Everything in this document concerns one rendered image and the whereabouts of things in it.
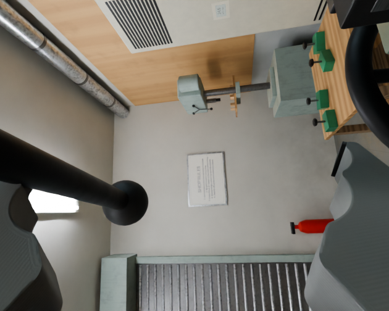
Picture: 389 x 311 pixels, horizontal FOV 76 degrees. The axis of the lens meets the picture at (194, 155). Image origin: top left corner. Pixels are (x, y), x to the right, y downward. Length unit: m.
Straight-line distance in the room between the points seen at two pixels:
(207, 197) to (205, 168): 0.35
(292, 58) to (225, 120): 1.17
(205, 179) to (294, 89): 1.42
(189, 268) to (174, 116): 1.85
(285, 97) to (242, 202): 1.31
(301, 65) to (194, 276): 2.36
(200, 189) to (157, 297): 1.28
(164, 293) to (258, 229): 1.26
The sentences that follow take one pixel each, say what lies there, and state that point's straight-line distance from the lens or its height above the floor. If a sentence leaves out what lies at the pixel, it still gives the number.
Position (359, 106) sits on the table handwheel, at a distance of 0.34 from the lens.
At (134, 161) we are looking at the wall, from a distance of 3.31.
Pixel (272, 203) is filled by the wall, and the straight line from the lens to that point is 2.98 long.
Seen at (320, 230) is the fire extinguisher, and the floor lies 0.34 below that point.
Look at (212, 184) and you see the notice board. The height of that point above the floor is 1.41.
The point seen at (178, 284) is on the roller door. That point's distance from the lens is 3.10.
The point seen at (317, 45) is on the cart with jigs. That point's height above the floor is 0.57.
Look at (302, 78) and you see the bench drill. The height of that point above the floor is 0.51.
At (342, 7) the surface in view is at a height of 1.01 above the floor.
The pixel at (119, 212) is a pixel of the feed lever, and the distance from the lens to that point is 0.19.
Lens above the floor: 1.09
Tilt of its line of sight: 10 degrees up
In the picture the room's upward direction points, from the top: 95 degrees counter-clockwise
